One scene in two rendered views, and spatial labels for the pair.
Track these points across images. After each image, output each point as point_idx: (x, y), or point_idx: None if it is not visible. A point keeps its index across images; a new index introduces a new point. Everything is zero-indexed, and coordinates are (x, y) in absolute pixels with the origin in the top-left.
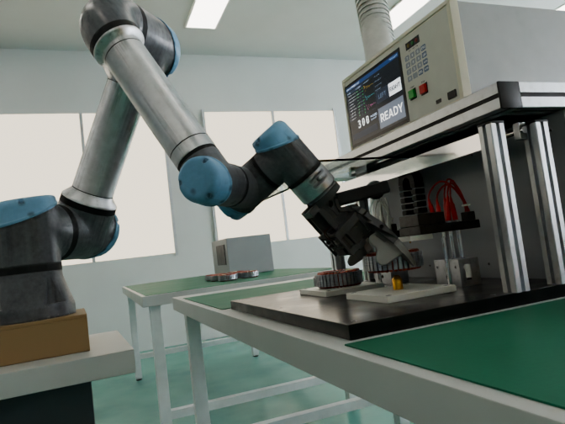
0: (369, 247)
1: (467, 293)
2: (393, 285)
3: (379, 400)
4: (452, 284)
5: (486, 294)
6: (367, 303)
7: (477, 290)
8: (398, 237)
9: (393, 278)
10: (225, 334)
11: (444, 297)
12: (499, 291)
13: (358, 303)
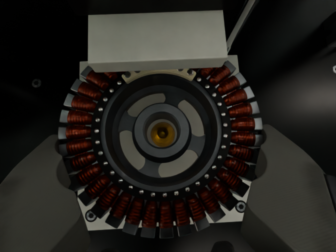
0: (61, 174)
1: (278, 71)
2: (165, 146)
3: None
4: (232, 57)
5: (319, 68)
6: (201, 234)
7: (265, 45)
8: (142, 61)
9: (162, 144)
10: None
11: (283, 120)
12: (314, 41)
13: (179, 245)
